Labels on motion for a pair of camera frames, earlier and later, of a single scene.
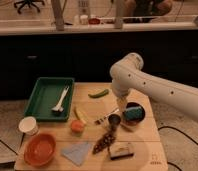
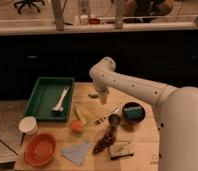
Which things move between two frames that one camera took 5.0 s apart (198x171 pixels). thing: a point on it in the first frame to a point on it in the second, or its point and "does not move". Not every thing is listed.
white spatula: (58, 107) does not move
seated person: (146, 11) does not move
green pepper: (99, 94) does not move
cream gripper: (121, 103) to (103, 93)
